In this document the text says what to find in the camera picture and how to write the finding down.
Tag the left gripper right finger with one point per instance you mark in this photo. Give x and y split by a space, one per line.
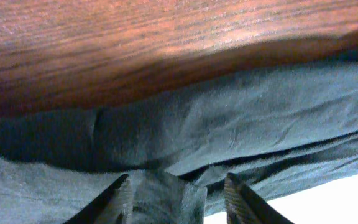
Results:
244 206

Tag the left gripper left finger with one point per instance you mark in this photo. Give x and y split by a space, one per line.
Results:
113 206

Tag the dark green t-shirt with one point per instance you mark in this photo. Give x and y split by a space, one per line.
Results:
282 130

